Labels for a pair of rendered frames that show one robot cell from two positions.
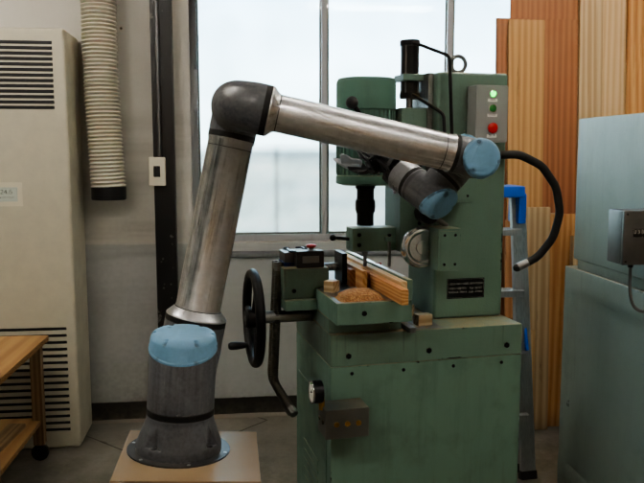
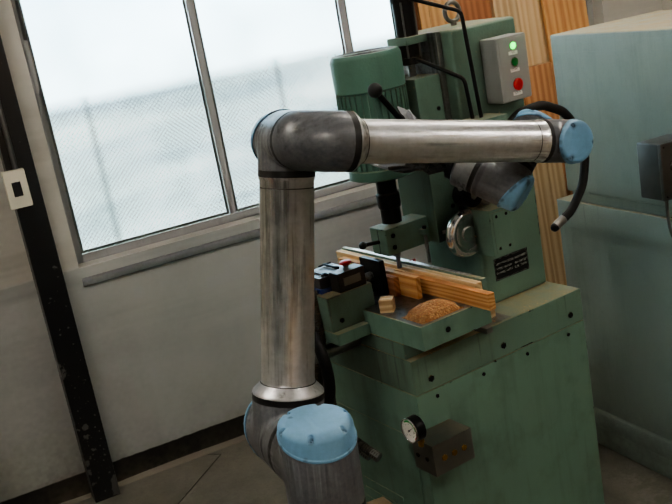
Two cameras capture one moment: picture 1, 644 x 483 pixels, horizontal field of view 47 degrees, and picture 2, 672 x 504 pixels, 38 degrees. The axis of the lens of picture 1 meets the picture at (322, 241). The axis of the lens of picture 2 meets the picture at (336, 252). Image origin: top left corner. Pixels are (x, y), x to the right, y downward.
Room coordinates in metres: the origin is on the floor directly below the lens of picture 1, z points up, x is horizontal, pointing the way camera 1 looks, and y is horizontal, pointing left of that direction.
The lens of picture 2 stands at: (-0.03, 0.70, 1.67)
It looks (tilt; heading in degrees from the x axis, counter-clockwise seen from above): 15 degrees down; 343
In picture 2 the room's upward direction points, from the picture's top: 10 degrees counter-clockwise
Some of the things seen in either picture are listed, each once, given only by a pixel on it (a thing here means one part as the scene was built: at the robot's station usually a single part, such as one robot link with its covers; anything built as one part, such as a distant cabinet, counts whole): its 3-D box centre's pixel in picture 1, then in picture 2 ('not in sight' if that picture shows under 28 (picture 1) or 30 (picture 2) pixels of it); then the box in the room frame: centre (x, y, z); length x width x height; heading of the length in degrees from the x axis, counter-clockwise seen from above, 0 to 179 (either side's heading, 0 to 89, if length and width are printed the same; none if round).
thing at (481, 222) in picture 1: (455, 195); (472, 161); (2.29, -0.41, 1.16); 0.22 x 0.22 x 0.72; 14
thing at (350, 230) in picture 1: (371, 241); (401, 237); (2.22, -0.15, 1.03); 0.14 x 0.07 x 0.09; 104
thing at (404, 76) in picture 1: (411, 69); (407, 29); (2.25, -0.26, 1.54); 0.08 x 0.08 x 0.17; 14
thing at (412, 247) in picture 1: (421, 246); (465, 233); (2.13, -0.29, 1.02); 0.12 x 0.03 x 0.12; 104
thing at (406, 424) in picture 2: (317, 395); (415, 431); (1.91, 0.01, 0.65); 0.06 x 0.04 x 0.08; 14
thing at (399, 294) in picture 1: (368, 278); (409, 280); (2.18, -0.14, 0.92); 0.62 x 0.02 x 0.04; 14
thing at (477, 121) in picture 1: (487, 114); (506, 68); (2.16, -0.47, 1.40); 0.10 x 0.06 x 0.16; 104
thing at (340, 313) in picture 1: (329, 292); (367, 308); (2.21, -0.02, 0.87); 0.61 x 0.30 x 0.06; 14
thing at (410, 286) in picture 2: (354, 274); (392, 281); (2.19, -0.10, 0.93); 0.22 x 0.01 x 0.06; 14
